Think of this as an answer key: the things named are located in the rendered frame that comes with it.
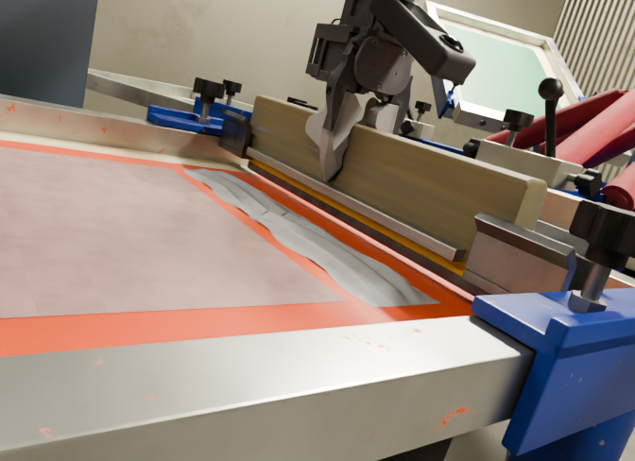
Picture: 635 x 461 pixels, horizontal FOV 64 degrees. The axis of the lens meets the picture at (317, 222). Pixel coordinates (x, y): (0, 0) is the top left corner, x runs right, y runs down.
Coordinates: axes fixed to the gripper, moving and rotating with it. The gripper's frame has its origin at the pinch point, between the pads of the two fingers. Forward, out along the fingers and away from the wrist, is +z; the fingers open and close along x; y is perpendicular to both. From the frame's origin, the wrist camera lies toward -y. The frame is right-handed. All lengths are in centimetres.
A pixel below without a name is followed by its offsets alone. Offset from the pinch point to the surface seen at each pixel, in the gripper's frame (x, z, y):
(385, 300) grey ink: 8.9, 5.3, -17.4
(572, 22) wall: -358, -109, 205
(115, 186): 20.9, 5.4, 6.4
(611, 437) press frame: -80, 45, -9
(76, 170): 23.4, 5.4, 10.8
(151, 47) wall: -60, -8, 259
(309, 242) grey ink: 9.2, 4.7, -8.1
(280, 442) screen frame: 25.2, 3.5, -29.3
